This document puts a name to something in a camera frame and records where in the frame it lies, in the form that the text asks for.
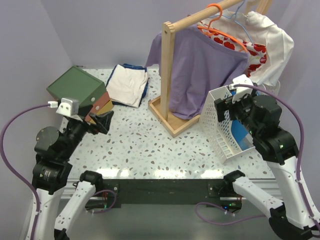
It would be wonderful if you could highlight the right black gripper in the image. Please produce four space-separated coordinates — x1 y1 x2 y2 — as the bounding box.
214 89 261 137

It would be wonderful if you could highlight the yellow drawer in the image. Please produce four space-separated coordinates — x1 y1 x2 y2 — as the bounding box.
95 100 113 115

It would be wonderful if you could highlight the green drawer box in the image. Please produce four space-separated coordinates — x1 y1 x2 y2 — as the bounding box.
46 66 107 113

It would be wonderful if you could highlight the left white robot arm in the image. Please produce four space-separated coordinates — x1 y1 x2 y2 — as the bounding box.
26 110 114 240

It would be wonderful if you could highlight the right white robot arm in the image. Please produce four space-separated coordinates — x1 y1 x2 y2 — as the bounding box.
214 94 320 240

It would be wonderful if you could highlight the white perforated file holder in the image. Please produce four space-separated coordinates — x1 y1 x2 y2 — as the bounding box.
199 86 255 163

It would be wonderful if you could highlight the blue folder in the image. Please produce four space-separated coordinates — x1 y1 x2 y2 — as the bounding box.
230 94 252 151

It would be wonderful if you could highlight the folded white cloth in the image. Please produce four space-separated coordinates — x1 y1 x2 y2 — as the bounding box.
105 64 149 109

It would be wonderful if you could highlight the purple t-shirt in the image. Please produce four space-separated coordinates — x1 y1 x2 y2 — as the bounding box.
144 24 251 121

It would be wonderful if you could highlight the wooden clothes rack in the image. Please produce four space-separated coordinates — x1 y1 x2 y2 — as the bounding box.
147 0 273 138

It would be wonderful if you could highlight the red floral white garment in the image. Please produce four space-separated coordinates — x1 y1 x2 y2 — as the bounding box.
197 21 267 78

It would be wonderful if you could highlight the orange hanger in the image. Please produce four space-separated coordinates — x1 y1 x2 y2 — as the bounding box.
197 3 249 53

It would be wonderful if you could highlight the white shirt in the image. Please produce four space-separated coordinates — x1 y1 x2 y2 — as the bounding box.
213 11 294 86

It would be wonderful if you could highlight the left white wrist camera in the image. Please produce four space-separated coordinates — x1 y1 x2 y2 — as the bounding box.
47 98 83 122

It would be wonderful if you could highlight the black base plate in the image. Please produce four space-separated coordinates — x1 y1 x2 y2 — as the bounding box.
85 179 243 212

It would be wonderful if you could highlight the blue wire hanger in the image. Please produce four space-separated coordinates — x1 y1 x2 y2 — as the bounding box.
210 0 258 44

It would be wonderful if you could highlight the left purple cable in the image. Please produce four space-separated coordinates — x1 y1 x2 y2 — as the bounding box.
0 103 118 240

